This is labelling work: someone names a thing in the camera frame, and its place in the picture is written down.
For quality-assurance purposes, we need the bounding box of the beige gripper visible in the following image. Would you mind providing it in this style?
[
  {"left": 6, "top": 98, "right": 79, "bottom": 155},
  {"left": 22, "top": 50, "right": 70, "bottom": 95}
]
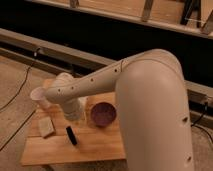
[{"left": 61, "top": 99, "right": 85, "bottom": 121}]

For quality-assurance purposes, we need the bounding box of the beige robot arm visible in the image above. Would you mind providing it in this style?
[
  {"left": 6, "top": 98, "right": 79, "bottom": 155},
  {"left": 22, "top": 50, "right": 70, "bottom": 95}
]
[{"left": 45, "top": 49, "right": 194, "bottom": 171}]

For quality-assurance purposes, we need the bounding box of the black eraser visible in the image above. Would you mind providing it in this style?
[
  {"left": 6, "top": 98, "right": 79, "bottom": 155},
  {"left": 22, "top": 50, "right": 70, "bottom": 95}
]
[{"left": 66, "top": 126, "right": 77, "bottom": 145}]

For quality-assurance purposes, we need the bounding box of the purple bowl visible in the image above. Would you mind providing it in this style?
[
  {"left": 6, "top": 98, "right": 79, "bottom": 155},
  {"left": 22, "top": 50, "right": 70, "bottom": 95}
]
[{"left": 91, "top": 102, "right": 117, "bottom": 127}]

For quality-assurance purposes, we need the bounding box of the beige sponge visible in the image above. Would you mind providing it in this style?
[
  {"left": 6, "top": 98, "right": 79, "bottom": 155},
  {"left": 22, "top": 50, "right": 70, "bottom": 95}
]
[{"left": 38, "top": 117, "right": 55, "bottom": 138}]

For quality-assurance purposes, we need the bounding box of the wooden table board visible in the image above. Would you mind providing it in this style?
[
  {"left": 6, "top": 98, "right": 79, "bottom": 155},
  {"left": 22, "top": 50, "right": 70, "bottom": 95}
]
[{"left": 21, "top": 92, "right": 125, "bottom": 166}]

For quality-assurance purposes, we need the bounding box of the white paper cup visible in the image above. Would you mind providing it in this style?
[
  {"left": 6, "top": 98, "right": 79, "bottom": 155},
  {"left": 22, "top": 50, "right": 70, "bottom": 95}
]
[{"left": 30, "top": 87, "right": 51, "bottom": 109}]

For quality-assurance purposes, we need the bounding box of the grey metal rail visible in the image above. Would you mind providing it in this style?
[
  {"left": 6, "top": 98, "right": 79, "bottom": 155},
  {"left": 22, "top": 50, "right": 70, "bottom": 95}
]
[{"left": 0, "top": 27, "right": 213, "bottom": 119}]

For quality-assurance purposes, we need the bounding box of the black cable on floor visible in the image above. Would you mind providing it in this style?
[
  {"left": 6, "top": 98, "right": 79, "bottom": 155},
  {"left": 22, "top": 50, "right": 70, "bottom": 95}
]
[{"left": 0, "top": 47, "right": 43, "bottom": 112}]

